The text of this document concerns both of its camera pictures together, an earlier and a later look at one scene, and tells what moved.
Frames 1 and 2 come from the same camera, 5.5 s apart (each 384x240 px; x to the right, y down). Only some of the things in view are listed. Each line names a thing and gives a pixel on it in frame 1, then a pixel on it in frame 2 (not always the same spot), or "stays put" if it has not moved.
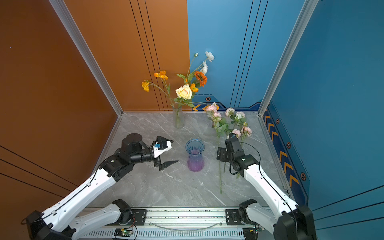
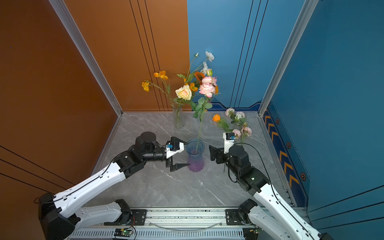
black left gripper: (165, 164) → (176, 166)
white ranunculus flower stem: (203, 66) stays put
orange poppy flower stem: (162, 75) stays put
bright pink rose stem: (220, 126) → (208, 87)
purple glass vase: (195, 147) stays put
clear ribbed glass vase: (178, 118) stays put
